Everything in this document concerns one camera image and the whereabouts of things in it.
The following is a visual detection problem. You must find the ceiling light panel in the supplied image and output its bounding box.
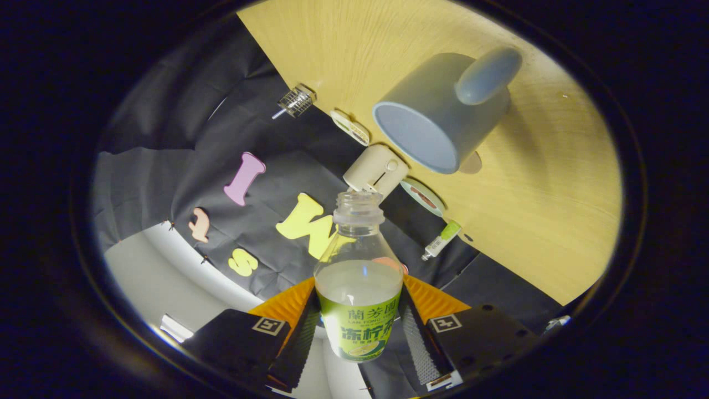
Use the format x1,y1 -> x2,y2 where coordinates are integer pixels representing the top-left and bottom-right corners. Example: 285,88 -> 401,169
160,314 -> 194,343

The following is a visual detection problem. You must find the white toaster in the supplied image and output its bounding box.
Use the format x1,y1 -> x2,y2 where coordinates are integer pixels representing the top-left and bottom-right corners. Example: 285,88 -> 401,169
343,144 -> 409,199

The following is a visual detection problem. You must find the small white green bottle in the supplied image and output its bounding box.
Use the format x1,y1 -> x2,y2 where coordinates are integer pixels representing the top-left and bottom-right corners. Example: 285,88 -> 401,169
421,219 -> 463,262

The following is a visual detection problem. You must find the clear juice bottle green label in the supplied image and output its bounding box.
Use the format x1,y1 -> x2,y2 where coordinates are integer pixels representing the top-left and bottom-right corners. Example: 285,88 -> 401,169
314,190 -> 404,362

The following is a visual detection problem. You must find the brown meat slice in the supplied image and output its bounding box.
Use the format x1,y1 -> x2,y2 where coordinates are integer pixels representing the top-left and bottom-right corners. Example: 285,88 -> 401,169
410,186 -> 438,210

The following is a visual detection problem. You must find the pale blue cup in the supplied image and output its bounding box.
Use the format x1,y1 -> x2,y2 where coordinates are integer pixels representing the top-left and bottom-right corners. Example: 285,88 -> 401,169
372,47 -> 522,175

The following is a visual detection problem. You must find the wire mesh holder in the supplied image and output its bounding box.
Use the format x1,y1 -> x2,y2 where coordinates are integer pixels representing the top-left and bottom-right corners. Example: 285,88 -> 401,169
278,84 -> 317,118

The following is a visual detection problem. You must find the pale green plate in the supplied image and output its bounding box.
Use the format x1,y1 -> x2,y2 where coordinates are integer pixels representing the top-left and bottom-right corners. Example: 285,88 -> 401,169
400,177 -> 445,218

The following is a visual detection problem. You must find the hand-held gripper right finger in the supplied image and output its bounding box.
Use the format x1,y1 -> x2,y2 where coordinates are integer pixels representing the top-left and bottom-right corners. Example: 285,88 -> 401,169
398,275 -> 541,388

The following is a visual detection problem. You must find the wooden table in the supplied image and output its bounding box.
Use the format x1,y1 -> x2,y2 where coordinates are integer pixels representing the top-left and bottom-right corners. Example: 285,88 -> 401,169
237,0 -> 624,306

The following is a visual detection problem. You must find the white divided condiment dish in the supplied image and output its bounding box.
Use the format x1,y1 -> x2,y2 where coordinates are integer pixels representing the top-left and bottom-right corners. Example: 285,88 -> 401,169
330,109 -> 371,147

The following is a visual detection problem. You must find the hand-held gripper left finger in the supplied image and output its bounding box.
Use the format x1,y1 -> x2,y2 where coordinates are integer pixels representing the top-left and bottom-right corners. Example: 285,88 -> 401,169
180,277 -> 322,391

